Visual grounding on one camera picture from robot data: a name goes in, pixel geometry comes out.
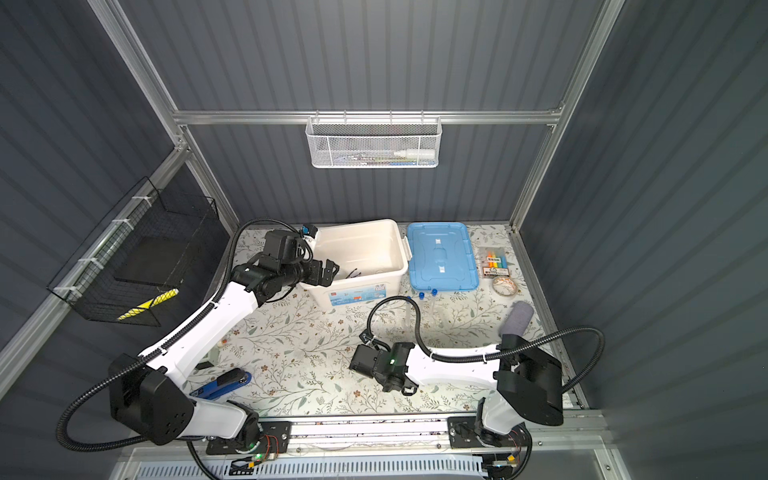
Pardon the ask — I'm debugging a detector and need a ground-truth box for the grey oval stone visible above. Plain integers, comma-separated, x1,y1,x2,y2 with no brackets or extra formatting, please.
498,301,535,337

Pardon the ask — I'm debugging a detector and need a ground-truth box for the black wire wall basket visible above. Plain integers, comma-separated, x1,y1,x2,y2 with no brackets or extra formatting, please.
48,182,228,327

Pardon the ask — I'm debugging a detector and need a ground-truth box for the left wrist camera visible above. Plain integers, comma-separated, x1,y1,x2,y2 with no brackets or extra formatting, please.
302,225,318,239

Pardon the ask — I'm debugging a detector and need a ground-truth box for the white bottle in basket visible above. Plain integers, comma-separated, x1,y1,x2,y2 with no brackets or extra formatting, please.
393,149,437,162

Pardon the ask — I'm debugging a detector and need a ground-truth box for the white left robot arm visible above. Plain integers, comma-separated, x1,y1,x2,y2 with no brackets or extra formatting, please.
109,225,339,449

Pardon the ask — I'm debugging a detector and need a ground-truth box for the blue plastic box lid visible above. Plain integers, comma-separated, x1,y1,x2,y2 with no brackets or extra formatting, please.
406,222,479,292

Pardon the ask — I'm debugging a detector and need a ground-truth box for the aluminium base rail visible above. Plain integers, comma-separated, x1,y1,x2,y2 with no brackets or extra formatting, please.
122,413,523,463

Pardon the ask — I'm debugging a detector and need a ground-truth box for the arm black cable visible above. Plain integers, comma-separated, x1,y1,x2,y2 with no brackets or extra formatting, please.
55,218,301,452
365,295,606,397

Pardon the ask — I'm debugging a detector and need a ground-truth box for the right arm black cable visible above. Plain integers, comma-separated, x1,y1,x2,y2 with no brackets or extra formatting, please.
365,295,606,397

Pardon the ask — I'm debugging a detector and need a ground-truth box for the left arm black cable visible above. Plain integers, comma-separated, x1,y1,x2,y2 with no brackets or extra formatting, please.
55,218,301,452

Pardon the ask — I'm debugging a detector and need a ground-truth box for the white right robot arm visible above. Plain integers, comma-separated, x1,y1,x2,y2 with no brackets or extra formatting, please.
349,335,564,445

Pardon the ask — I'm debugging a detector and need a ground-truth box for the white plastic storage box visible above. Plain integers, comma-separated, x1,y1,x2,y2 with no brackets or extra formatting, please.
300,219,412,312

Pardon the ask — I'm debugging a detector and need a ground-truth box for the colourful pH paper pack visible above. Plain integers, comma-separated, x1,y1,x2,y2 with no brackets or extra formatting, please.
480,247,509,278

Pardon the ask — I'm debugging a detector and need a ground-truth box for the blue object at table edge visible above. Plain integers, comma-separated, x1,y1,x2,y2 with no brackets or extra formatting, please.
189,368,252,400

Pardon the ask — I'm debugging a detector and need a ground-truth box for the white wire mesh basket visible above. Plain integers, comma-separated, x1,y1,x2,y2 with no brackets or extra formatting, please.
305,116,443,169

